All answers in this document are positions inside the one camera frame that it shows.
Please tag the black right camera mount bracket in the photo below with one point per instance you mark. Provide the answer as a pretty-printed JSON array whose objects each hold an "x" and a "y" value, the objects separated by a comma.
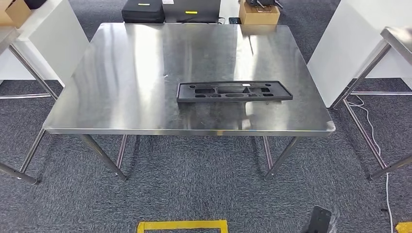
[{"x": 320, "y": 220}]

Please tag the yellow floor tape square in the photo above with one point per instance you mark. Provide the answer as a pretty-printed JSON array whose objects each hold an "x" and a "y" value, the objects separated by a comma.
[
  {"x": 183, "y": 224},
  {"x": 405, "y": 228}
]

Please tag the black plastic plate bracket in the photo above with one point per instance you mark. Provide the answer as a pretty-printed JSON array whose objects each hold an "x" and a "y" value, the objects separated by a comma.
[{"x": 186, "y": 93}]

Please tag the black equipment case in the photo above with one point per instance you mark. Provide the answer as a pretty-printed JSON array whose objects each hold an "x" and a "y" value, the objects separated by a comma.
[{"x": 143, "y": 13}]

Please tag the black tools on box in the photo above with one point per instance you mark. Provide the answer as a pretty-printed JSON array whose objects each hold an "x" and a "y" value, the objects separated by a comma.
[{"x": 264, "y": 3}]

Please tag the dark case with yellow label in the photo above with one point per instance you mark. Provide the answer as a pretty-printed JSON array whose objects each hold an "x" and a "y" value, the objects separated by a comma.
[{"x": 193, "y": 6}]

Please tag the white cabinet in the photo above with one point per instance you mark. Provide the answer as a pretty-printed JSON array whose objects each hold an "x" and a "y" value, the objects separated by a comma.
[
  {"x": 341, "y": 48},
  {"x": 58, "y": 38}
]

